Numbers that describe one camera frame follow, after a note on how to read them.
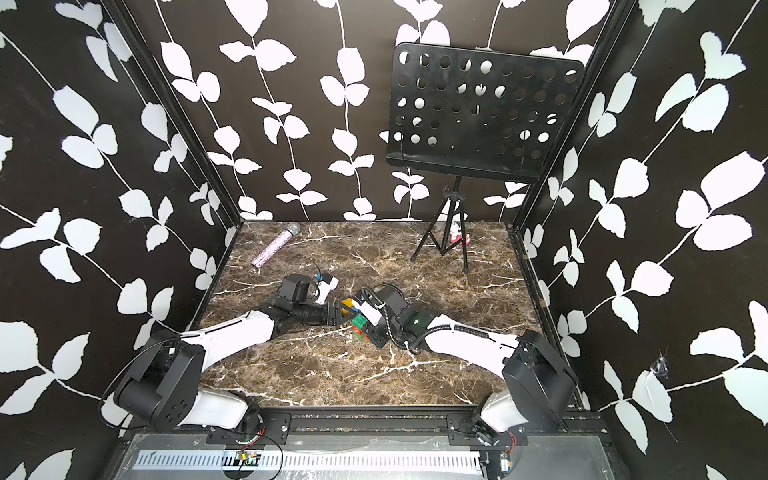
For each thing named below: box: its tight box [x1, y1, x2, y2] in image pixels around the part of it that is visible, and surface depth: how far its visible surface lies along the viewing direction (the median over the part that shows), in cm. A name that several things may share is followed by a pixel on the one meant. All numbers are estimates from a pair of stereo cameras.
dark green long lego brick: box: [352, 314, 368, 330], surface depth 84 cm
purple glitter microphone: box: [251, 223, 301, 269], surface depth 113 cm
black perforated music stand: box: [385, 42, 585, 272], surface depth 66 cm
